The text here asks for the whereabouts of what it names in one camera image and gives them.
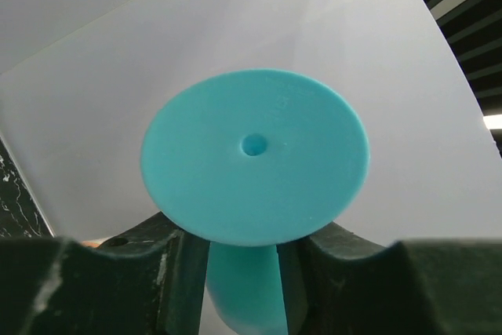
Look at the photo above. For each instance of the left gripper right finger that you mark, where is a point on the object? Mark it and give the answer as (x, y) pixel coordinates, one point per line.
(335, 282)

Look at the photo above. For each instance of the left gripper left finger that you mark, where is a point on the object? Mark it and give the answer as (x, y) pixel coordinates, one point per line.
(147, 280)

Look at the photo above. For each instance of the blue wine glass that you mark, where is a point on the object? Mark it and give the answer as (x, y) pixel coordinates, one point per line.
(249, 160)

